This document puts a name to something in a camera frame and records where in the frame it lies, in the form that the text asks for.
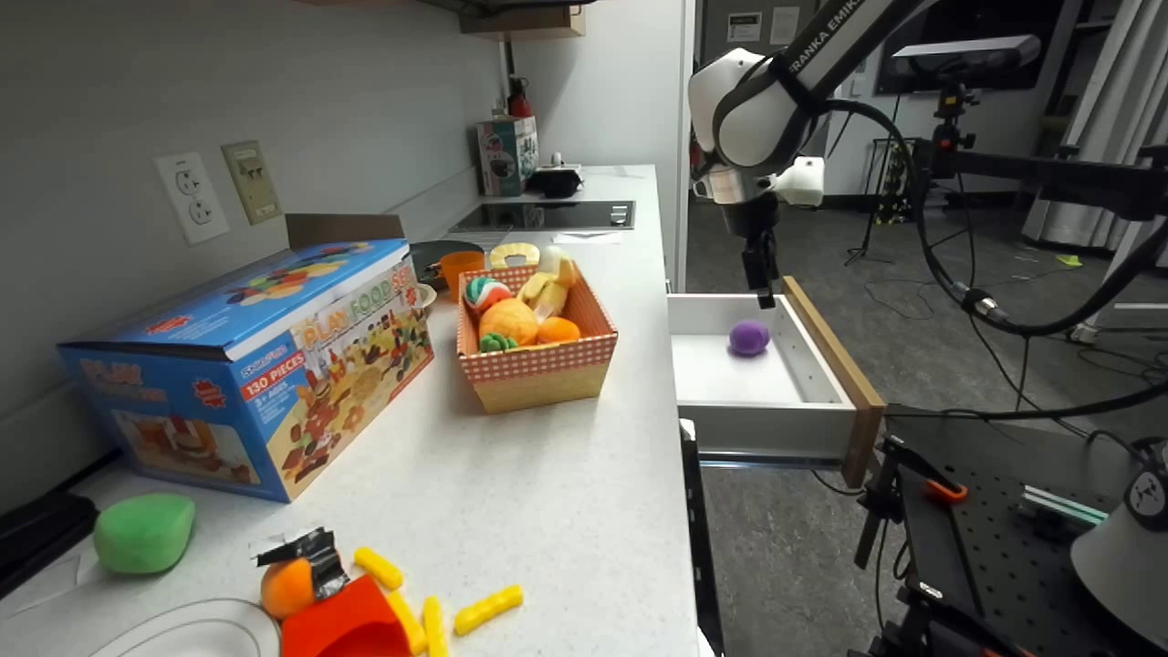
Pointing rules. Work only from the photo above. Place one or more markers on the black cooktop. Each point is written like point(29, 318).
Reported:
point(547, 216)

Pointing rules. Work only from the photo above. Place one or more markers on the white power outlet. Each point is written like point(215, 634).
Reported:
point(191, 196)

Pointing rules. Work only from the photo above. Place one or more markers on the green plush toy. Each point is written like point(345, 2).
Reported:
point(147, 535)

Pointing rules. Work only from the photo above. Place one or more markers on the orange yellow plush fruit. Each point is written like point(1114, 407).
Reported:
point(507, 324)

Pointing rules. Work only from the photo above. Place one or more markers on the white stand leg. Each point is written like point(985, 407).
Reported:
point(1133, 305)

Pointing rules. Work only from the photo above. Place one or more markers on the orange bowl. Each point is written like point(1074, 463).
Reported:
point(458, 267)

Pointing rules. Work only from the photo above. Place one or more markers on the white drawer with wooden front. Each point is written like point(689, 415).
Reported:
point(743, 390)

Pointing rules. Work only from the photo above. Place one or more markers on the black flat object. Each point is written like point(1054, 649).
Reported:
point(41, 542)

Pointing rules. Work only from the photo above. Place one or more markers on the yellow toy fry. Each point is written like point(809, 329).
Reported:
point(434, 627)
point(487, 606)
point(375, 569)

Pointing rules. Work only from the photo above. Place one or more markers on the beige wall switch plate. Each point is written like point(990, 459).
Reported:
point(253, 185)

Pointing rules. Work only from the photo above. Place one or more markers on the grey round base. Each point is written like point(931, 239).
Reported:
point(1126, 578)

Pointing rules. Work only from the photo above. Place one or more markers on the red bottle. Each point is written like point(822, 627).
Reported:
point(518, 99)

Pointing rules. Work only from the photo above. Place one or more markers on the round dial gauge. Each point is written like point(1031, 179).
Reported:
point(1148, 496)

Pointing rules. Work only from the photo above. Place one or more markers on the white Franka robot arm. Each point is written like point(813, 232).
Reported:
point(753, 111)

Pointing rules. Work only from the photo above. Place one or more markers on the orange checkered cardboard basket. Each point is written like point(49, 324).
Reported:
point(547, 369)

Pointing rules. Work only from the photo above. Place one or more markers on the red toy fries carton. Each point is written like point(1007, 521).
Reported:
point(346, 627)

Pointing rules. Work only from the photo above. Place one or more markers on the black perforated table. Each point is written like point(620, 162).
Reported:
point(998, 561)

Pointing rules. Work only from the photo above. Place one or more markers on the black power strip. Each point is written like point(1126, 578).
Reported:
point(895, 185)

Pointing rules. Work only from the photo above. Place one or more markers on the red white green toy ball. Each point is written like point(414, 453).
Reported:
point(487, 295)

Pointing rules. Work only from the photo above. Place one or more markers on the black toy piece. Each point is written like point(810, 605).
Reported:
point(321, 553)

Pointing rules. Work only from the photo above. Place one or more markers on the white paper sign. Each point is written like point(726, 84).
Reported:
point(743, 28)

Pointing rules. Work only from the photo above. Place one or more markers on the white and yellow toy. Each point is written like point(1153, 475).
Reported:
point(512, 252)

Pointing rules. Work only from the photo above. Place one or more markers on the dark pan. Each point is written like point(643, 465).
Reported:
point(424, 252)

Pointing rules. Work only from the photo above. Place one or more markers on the yellow plush banana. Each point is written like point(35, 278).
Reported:
point(545, 295)

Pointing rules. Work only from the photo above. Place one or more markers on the blue toy food box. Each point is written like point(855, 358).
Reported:
point(243, 365)

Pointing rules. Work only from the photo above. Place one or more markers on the purple round plushie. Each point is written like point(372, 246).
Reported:
point(750, 339)

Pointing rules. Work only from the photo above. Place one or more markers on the green toy vegetable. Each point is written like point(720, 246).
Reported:
point(497, 342)

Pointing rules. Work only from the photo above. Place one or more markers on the small black object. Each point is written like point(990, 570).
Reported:
point(553, 185)

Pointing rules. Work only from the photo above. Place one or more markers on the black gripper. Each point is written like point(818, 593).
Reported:
point(761, 232)

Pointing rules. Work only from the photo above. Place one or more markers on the teal marker pen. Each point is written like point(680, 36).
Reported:
point(1064, 507)

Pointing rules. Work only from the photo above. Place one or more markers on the orange toy ball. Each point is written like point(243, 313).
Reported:
point(287, 589)

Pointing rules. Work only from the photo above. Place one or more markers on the grey camera on tripod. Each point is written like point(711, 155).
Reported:
point(967, 59)

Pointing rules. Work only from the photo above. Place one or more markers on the white plate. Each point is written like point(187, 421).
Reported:
point(195, 628)

